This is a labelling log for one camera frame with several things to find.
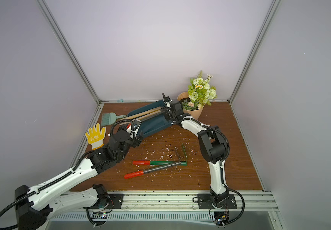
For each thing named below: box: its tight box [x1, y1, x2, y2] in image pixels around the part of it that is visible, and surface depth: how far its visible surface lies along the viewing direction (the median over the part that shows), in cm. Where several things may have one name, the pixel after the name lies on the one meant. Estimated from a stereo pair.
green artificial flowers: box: [181, 69, 218, 111], surface depth 89 cm
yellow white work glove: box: [84, 123, 107, 150], surface depth 102 cm
